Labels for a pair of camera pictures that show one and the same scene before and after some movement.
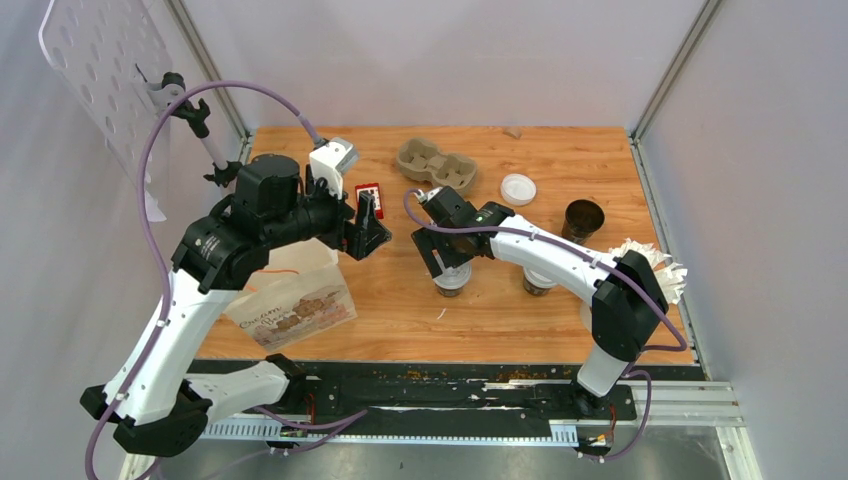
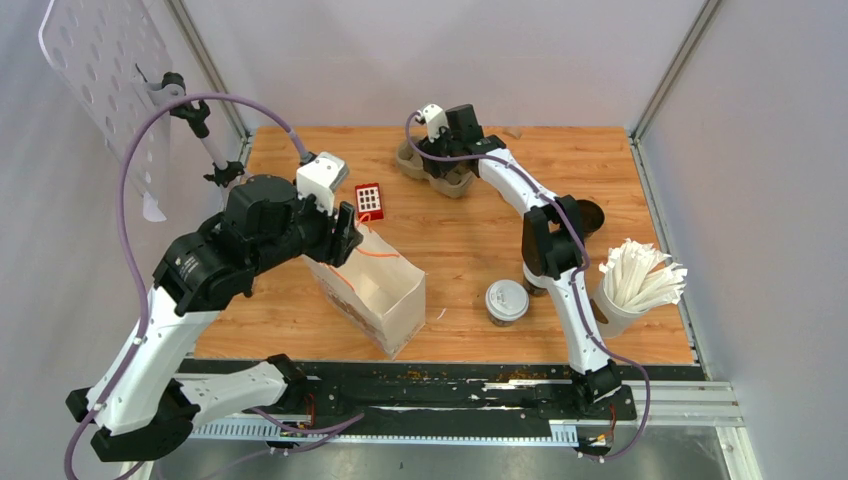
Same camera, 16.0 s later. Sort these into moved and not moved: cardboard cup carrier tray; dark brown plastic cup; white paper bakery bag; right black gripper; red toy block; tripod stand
Moved: right black gripper; white paper bakery bag
Not moved: red toy block; tripod stand; cardboard cup carrier tray; dark brown plastic cup
